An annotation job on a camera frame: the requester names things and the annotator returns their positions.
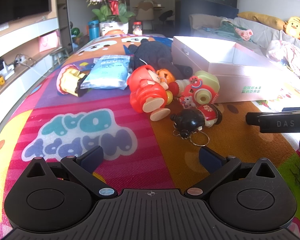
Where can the black ball keychain toy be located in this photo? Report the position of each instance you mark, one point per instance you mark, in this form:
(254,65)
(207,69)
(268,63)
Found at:
(188,123)

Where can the red green toy camera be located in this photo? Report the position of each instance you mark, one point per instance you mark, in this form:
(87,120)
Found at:
(202,89)

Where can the black plush toy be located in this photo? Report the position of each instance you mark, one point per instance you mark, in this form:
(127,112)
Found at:
(159,56)

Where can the white tv cabinet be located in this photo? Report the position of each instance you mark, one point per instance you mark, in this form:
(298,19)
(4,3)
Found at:
(20,49)

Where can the orange pumpkin bottle toy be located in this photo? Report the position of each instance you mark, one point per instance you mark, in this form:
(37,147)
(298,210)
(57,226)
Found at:
(176,87)

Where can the colourful cartoon play mat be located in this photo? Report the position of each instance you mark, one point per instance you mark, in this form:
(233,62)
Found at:
(146,164)

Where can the red doll figure toy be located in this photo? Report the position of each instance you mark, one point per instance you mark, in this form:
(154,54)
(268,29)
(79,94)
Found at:
(148,94)

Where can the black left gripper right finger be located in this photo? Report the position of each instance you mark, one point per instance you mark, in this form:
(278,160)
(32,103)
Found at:
(221,170)

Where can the grey sofa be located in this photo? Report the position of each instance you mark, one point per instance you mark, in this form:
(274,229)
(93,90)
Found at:
(262,38)

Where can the blue wet wipes pack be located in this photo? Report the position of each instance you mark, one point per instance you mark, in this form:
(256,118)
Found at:
(110,72)

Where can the pink cardboard box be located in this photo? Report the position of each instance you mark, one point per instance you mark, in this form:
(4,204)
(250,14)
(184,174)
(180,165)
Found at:
(243,75)

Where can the yellow duck plush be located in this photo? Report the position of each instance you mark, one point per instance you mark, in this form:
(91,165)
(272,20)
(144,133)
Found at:
(292,27)

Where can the pink white clothes pile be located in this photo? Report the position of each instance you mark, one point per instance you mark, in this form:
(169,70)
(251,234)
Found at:
(285,52)

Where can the purple orchid flower pot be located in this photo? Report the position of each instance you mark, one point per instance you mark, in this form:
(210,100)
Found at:
(112,15)

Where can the dining chair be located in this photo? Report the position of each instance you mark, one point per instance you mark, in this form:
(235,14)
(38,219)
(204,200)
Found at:
(145,14)

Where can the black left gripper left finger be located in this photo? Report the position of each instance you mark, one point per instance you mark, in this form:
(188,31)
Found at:
(80,170)

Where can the blue water bottle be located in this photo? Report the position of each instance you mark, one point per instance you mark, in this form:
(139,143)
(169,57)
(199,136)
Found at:
(93,29)

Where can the mustard yellow pillow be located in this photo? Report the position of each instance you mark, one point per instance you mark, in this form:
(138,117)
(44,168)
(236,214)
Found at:
(262,20)

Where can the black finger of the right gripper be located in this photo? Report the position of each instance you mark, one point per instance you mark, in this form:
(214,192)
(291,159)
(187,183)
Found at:
(286,121)

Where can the green clothes on sofa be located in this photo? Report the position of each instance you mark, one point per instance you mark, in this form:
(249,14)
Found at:
(231,31)

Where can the red mushroom figure toy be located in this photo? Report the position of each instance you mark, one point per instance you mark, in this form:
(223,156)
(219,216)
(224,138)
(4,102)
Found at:
(211,113)

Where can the pink yellow cup toy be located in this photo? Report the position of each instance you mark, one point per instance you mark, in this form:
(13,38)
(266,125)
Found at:
(69,81)

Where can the red lid glass jar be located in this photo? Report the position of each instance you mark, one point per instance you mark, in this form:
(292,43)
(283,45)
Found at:
(137,28)

